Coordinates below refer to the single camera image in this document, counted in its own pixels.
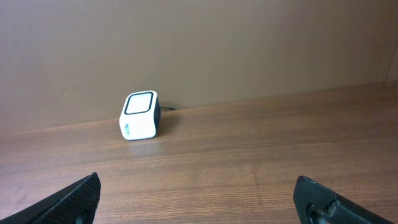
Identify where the white barcode scanner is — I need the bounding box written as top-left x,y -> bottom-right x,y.
119,90 -> 161,141

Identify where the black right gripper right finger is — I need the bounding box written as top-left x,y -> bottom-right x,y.
293,175 -> 392,224

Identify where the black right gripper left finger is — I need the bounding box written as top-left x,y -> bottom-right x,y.
1,172 -> 101,224

